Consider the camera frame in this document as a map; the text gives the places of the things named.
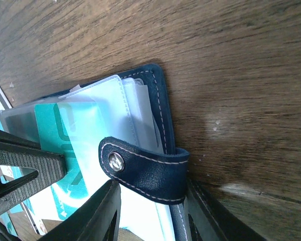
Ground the teal VIP card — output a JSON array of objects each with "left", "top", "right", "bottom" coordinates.
[{"left": 34, "top": 102, "right": 107, "bottom": 220}]

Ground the blue card holder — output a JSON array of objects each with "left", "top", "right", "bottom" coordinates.
[{"left": 0, "top": 64, "right": 190, "bottom": 240}]

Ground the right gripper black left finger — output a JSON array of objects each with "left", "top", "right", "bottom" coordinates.
[{"left": 40, "top": 180, "right": 121, "bottom": 241}]

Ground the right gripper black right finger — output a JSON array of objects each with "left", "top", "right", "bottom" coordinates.
[{"left": 186, "top": 179, "right": 265, "bottom": 240}]

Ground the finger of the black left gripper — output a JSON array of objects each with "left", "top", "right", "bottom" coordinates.
[{"left": 0, "top": 130, "right": 65, "bottom": 215}]

